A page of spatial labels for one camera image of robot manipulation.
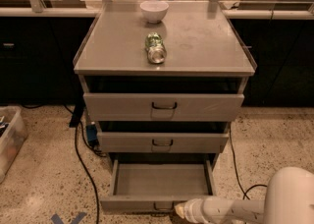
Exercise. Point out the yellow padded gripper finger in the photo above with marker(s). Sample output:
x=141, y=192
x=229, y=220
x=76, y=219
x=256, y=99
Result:
x=179, y=209

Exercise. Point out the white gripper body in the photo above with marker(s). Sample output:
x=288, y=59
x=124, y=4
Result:
x=192, y=208

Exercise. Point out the grey bottom drawer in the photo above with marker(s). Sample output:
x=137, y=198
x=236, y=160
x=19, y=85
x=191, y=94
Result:
x=157, y=187

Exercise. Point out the grey drawer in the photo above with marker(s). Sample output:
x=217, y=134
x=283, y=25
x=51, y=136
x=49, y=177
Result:
x=157, y=187
x=163, y=137
x=118, y=98

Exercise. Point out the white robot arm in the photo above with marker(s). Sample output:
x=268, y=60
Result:
x=289, y=200

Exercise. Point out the grey middle drawer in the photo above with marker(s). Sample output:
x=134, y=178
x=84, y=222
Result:
x=163, y=137

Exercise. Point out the grey metal drawer cabinet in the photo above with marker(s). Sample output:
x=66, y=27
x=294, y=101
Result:
x=199, y=40

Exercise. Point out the grey top drawer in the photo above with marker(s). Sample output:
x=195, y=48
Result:
x=118, y=98

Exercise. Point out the blue power box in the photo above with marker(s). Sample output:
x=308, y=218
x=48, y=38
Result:
x=91, y=134

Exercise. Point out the green soda can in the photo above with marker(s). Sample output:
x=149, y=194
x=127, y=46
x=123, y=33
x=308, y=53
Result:
x=154, y=46

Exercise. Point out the clear plastic storage bin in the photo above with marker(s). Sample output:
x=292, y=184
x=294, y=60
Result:
x=13, y=133

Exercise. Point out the white ceramic bowl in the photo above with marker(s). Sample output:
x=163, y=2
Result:
x=154, y=11

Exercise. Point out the dark counter cabinets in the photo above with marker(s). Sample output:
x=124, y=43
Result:
x=36, y=60

